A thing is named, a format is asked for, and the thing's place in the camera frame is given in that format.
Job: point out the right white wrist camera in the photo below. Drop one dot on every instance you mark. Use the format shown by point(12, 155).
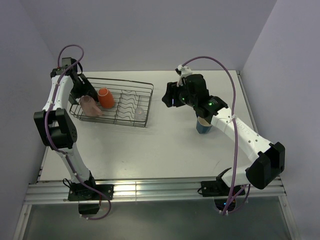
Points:
point(183, 72)

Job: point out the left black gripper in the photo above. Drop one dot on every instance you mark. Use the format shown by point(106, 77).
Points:
point(87, 88)

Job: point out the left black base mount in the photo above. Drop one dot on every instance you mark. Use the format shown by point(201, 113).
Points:
point(78, 192)

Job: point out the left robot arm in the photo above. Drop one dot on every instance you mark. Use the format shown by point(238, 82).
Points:
point(58, 131)

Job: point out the orange mug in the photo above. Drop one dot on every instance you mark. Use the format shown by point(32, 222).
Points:
point(105, 98)

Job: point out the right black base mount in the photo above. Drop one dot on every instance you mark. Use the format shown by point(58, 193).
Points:
point(213, 188)

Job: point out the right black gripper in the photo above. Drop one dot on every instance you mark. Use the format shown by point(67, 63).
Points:
point(172, 89)

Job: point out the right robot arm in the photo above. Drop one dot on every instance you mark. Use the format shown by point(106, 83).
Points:
point(267, 159)

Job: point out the aluminium rail frame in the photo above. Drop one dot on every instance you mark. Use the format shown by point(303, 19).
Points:
point(130, 190)

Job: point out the dark wire dish rack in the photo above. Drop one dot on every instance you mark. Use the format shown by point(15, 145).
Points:
point(127, 94)

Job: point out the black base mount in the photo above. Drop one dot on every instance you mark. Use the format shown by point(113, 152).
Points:
point(78, 192)
point(213, 188)

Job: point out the pink mug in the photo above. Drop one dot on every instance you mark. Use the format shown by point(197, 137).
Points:
point(90, 107)

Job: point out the blue mug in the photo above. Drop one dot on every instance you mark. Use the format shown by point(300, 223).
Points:
point(202, 126)

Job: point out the clear glass cup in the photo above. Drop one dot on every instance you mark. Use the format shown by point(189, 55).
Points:
point(139, 114)

